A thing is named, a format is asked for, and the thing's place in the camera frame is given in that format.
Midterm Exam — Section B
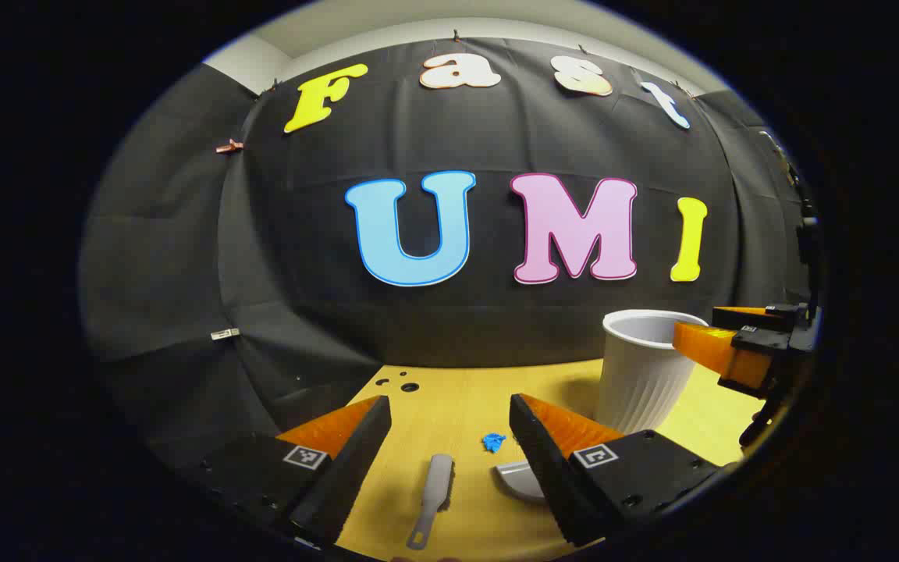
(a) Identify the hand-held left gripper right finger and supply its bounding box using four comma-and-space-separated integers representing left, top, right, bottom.
508, 393, 725, 549

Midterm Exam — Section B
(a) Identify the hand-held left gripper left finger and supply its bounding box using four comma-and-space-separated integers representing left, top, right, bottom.
183, 395, 393, 549

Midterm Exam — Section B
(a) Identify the grey dustpan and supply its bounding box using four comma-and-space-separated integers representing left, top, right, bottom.
494, 461, 548, 503

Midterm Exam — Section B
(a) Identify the white ribbed garbage bin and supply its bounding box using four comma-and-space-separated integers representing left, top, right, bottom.
594, 309, 709, 436

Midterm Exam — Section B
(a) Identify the small grey broom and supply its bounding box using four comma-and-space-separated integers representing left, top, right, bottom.
407, 454, 455, 551

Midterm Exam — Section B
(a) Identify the wooden desktop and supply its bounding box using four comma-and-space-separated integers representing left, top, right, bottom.
336, 361, 762, 562

